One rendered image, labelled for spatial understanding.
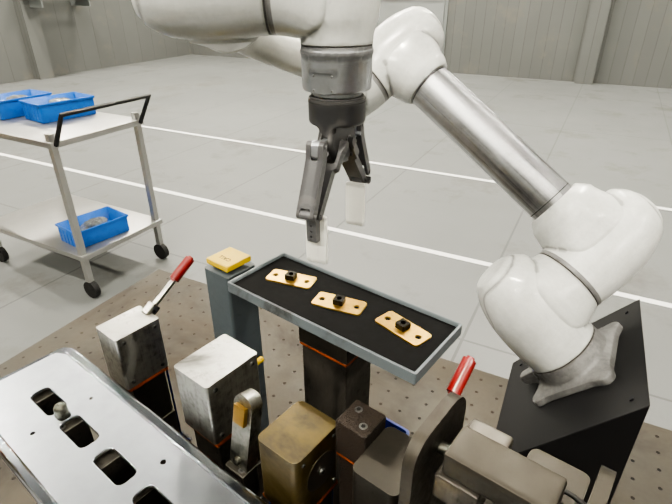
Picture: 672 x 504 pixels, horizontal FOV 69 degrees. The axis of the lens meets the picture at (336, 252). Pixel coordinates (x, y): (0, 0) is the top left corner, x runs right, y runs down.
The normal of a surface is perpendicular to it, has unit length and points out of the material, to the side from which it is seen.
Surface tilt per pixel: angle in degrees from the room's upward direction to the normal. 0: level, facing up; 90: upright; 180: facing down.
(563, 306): 63
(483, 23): 90
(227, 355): 0
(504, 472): 0
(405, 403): 0
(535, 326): 77
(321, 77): 90
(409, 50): 59
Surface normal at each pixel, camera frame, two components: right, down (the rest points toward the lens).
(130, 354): 0.79, 0.29
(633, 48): -0.47, 0.42
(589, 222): -0.21, -0.11
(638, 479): 0.00, -0.88
